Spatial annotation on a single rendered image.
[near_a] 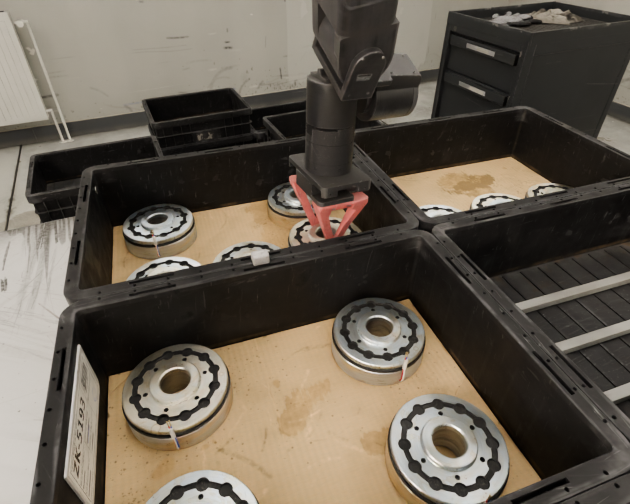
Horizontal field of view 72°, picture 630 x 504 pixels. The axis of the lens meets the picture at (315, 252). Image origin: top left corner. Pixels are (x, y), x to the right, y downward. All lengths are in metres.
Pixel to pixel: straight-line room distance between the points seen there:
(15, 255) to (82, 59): 2.47
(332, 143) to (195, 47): 2.97
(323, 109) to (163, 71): 2.97
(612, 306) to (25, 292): 0.91
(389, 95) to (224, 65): 3.02
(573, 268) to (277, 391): 0.45
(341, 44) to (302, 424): 0.36
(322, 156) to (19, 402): 0.53
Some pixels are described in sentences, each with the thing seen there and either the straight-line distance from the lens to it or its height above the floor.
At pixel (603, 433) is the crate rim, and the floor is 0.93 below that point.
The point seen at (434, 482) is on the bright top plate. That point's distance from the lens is 0.42.
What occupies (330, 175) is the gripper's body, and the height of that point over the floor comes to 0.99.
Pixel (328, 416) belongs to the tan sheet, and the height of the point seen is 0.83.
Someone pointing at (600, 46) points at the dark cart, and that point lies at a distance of 2.13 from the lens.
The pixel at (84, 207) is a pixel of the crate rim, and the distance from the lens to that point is 0.63.
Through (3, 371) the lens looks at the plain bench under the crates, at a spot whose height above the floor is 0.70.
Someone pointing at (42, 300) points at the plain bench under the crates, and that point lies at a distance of 0.89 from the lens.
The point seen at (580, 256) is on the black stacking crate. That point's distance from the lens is 0.75.
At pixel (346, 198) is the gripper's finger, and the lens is 0.51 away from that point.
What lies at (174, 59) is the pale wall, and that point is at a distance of 3.42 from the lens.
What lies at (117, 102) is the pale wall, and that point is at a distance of 3.46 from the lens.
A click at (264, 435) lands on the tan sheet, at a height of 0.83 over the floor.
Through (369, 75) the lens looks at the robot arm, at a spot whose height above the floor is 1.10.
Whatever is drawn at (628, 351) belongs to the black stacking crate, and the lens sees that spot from 0.63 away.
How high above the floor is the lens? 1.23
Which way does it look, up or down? 38 degrees down
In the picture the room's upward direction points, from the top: straight up
